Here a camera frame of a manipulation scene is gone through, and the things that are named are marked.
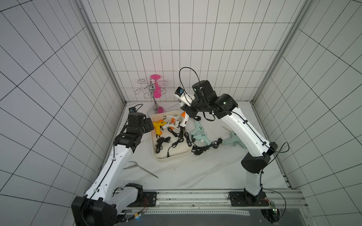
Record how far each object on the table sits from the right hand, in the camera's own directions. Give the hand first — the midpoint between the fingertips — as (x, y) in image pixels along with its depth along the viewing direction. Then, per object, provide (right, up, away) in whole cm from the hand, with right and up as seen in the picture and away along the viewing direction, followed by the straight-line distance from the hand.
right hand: (179, 105), depth 70 cm
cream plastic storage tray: (-8, -22, +25) cm, 34 cm away
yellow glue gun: (-16, -13, +29) cm, 36 cm away
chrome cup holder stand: (-19, -1, +37) cm, 41 cm away
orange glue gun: (-6, -10, +34) cm, 36 cm away
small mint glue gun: (+16, -21, +25) cm, 36 cm away
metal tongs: (-21, -39, +14) cm, 46 cm away
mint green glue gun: (+14, -16, +31) cm, 37 cm away
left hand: (-21, -11, +10) cm, 26 cm away
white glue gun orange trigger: (+3, -6, 0) cm, 7 cm away
